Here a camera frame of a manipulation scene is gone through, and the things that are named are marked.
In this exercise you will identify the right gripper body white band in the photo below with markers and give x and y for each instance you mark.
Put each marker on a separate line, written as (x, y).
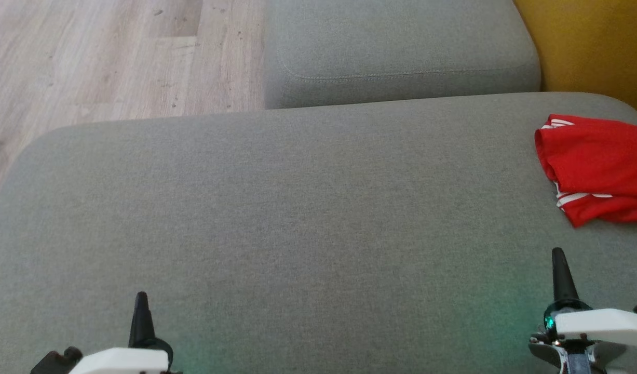
(604, 327)

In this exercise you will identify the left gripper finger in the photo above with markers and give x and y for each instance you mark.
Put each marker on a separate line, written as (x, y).
(141, 322)

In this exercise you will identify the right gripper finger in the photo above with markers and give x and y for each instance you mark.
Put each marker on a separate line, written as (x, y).
(563, 280)

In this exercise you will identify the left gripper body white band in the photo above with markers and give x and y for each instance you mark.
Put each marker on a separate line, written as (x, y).
(121, 362)

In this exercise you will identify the red white Bulls jersey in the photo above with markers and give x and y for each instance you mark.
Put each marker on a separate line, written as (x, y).
(598, 156)

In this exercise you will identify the yellow panel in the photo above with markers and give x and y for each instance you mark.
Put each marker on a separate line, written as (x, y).
(593, 47)

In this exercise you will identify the small grey sofa cushion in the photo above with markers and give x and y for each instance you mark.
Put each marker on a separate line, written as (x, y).
(401, 47)

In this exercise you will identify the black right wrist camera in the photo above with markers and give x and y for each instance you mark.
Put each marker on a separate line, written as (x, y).
(567, 306)

